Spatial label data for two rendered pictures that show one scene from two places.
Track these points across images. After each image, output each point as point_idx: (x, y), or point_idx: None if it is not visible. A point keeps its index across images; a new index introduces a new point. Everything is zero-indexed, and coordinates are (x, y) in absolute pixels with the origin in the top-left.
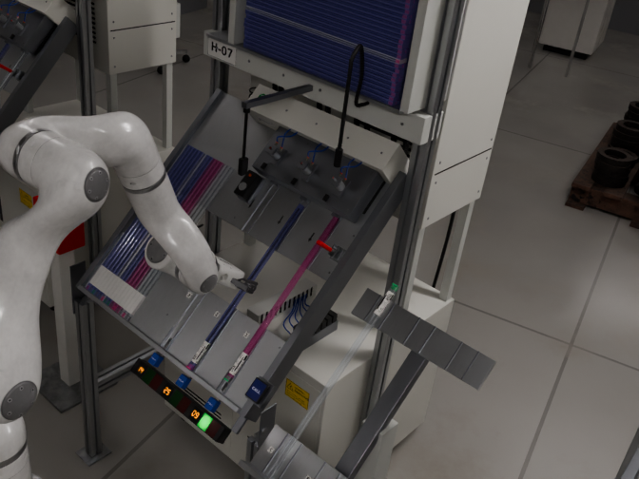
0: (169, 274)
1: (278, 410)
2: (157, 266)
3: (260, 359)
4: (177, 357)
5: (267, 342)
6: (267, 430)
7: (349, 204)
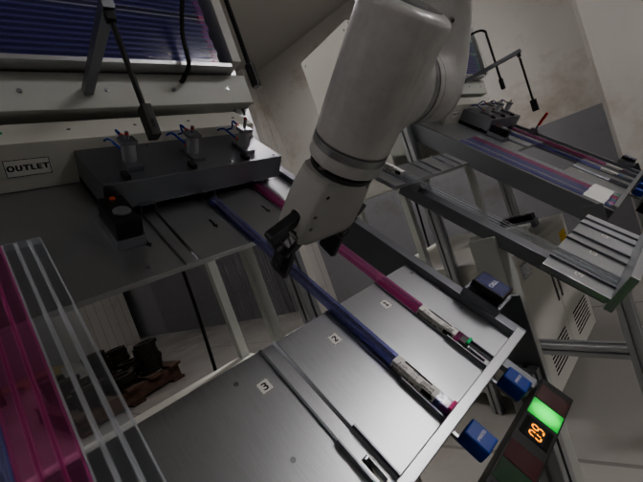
0: (429, 78)
1: None
2: (449, 20)
3: (428, 297)
4: (418, 448)
5: (402, 282)
6: None
7: (268, 151)
